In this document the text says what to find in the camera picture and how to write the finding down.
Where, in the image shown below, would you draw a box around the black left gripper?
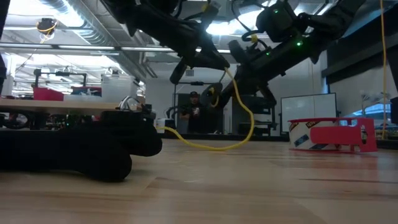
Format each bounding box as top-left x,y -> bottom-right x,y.
124,6 -> 231,85

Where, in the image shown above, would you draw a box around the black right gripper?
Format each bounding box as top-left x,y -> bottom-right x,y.
200,34 -> 315,108

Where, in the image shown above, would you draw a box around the yellow cord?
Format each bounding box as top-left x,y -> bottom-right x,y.
155,67 -> 256,152

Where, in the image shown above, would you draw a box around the person in black shirt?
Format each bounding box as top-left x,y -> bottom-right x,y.
173,82 -> 221,134

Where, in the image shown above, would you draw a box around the black shelf cart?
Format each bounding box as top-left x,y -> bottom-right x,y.
231,93 -> 279,137

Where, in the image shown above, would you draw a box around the white box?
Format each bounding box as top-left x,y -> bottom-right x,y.
155,118 -> 177,134

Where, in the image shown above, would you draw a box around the white whiteboard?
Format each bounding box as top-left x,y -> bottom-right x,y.
280,93 -> 339,134

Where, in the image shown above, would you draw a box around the white printed packing tape roll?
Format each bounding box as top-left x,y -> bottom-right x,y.
288,120 -> 341,152

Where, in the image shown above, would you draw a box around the clear safety glasses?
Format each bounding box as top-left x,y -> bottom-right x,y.
117,95 -> 153,113

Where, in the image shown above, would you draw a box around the white storage container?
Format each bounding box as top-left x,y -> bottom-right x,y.
101,74 -> 138,103

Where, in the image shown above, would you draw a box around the red tape dispenser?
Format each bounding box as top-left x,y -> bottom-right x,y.
288,117 -> 379,154

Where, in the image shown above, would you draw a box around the long ceiling light bar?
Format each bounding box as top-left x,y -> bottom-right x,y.
0,42 -> 233,54

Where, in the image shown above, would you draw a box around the black soft bag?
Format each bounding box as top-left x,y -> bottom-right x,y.
0,109 -> 163,184

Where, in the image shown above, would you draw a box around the wooden background table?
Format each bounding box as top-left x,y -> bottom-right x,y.
0,98 -> 121,116

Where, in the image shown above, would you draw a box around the red plastic bin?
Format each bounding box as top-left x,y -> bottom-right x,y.
33,87 -> 65,101

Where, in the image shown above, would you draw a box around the black table edge rail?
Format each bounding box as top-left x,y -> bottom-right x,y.
158,133 -> 398,150

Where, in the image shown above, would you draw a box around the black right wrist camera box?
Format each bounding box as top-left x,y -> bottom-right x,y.
256,1 -> 299,43

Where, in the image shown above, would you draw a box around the black gantry frame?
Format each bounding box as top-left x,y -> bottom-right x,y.
33,68 -> 88,88

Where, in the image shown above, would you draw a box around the ceiling reel with yellow cable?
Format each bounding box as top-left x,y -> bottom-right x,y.
35,17 -> 59,44

